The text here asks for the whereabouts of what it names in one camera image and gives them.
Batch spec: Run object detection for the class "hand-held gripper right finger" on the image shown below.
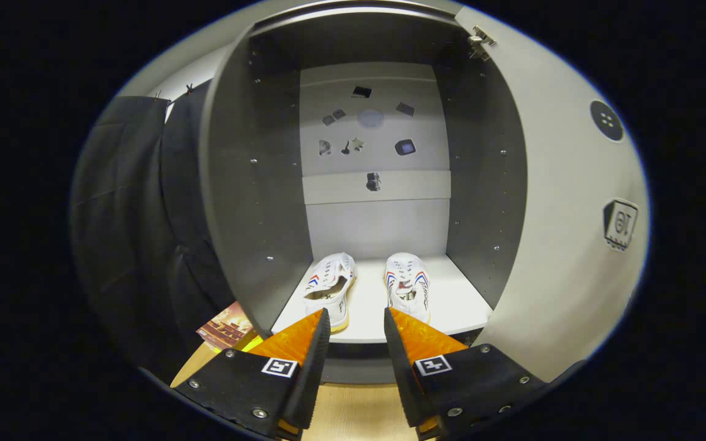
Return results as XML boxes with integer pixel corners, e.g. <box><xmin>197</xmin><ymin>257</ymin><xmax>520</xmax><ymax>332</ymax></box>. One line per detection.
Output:
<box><xmin>384</xmin><ymin>306</ymin><xmax>550</xmax><ymax>440</ymax></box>

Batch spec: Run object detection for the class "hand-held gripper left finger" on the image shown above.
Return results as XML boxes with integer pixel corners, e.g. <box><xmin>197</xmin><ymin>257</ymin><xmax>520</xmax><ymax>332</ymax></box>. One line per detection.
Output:
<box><xmin>172</xmin><ymin>307</ymin><xmax>332</xmax><ymax>440</ymax></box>

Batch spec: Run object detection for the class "white striped sneaker shoe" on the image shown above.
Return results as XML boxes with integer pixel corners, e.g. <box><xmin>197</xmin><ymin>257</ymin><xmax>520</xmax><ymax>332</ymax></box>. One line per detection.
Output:
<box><xmin>303</xmin><ymin>252</ymin><xmax>357</xmax><ymax>333</ymax></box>
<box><xmin>385</xmin><ymin>252</ymin><xmax>432</xmax><ymax>324</ymax></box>

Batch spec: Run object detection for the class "dark grey shoe cabinet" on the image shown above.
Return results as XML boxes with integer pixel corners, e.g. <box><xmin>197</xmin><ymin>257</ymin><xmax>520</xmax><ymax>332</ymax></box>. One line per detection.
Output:
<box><xmin>199</xmin><ymin>0</ymin><xmax>528</xmax><ymax>386</ymax></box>

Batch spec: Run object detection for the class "beige shoe cabinet door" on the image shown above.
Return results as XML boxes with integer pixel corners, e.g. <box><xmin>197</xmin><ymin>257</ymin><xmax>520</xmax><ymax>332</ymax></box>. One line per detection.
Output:
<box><xmin>454</xmin><ymin>6</ymin><xmax>651</xmax><ymax>383</ymax></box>

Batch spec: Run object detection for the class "brown cover book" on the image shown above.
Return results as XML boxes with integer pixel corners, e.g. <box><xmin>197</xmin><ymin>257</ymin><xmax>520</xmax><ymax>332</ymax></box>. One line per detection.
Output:
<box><xmin>197</xmin><ymin>301</ymin><xmax>257</xmax><ymax>351</ymax></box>

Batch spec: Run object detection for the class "black backdrop cloth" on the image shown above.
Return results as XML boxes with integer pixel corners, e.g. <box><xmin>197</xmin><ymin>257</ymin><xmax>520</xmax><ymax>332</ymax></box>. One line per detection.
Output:
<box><xmin>70</xmin><ymin>80</ymin><xmax>237</xmax><ymax>380</ymax></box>

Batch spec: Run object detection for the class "row of black clips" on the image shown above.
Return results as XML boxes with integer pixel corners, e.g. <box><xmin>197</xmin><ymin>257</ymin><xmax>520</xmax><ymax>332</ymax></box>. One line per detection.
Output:
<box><xmin>153</xmin><ymin>83</ymin><xmax>196</xmax><ymax>102</ymax></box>

